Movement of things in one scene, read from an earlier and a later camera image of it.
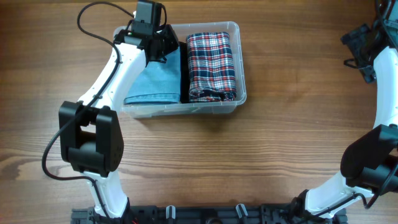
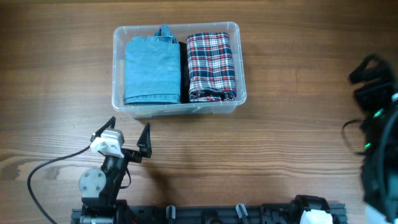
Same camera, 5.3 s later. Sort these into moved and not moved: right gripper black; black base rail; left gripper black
Moved: left gripper black; right gripper black
Not moved: black base rail
